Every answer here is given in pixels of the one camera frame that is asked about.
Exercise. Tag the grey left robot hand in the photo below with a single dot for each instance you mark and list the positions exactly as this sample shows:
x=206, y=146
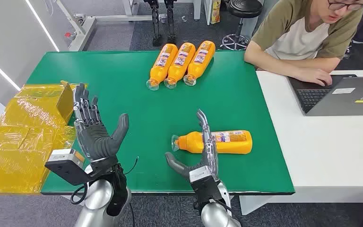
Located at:
x=95, y=137

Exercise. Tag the black robot leg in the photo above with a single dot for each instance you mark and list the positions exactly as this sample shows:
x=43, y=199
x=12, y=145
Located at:
x=170, y=22
x=155, y=25

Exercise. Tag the grey laptop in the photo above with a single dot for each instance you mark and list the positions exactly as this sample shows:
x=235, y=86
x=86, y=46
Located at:
x=341, y=103

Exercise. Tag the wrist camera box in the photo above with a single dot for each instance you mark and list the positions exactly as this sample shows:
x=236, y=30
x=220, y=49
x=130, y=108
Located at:
x=200, y=174
x=65, y=156

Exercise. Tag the yellow carton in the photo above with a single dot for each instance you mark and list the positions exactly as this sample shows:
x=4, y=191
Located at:
x=215, y=12

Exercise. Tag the orange bottle with clear cap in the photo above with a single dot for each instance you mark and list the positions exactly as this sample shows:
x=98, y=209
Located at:
x=200, y=59
x=180, y=62
x=162, y=62
x=231, y=145

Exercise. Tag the person's hand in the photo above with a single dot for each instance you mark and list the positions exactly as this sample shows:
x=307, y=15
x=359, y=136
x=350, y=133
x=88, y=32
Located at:
x=314, y=76

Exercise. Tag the yellow film wrapped cardboard box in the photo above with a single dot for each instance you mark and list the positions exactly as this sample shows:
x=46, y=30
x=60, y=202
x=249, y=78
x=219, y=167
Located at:
x=21, y=141

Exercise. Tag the black round stool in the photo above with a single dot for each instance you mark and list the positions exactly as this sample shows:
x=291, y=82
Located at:
x=244, y=7

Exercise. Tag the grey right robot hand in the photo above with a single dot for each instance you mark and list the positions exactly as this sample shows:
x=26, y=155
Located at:
x=209, y=156

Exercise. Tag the small red object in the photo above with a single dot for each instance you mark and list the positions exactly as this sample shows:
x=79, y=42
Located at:
x=67, y=34

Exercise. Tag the white metal frame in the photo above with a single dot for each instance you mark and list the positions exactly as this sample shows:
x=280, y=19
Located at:
x=84, y=28

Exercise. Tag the person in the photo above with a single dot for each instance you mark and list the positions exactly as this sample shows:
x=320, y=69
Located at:
x=297, y=34

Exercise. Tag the white desk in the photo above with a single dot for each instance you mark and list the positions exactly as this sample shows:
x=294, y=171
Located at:
x=325, y=150

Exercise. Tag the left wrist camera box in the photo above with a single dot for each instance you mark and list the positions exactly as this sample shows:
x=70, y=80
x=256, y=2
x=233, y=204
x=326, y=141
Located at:
x=65, y=156

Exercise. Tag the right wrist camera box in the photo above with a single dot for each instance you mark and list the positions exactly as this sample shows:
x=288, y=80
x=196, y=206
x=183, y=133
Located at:
x=200, y=174

